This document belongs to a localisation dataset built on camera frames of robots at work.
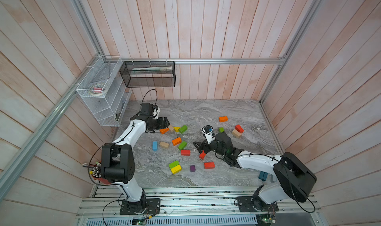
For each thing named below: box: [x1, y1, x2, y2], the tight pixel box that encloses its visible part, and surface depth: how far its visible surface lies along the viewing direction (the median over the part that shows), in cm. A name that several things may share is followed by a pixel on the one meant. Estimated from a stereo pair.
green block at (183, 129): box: [178, 124, 189, 135], surface depth 104 cm
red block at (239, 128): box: [234, 124, 245, 134], surface depth 103 cm
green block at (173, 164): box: [168, 160, 180, 170], surface depth 87 cm
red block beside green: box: [180, 149, 191, 157], surface depth 94 cm
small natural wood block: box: [159, 141, 170, 149], surface depth 97 cm
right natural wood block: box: [231, 128, 242, 138], surface depth 102 cm
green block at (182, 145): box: [178, 140, 188, 151], surface depth 96 cm
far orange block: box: [218, 115, 229, 123], surface depth 112 cm
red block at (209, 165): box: [203, 162, 215, 170], surface depth 87 cm
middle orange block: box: [171, 136, 183, 147], surface depth 99 cm
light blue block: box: [152, 140, 158, 152], surface depth 95 cm
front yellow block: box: [170, 164, 183, 175], surface depth 86 cm
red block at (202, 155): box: [198, 150, 206, 161], surface depth 92 cm
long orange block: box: [159, 127, 170, 135], surface depth 103 cm
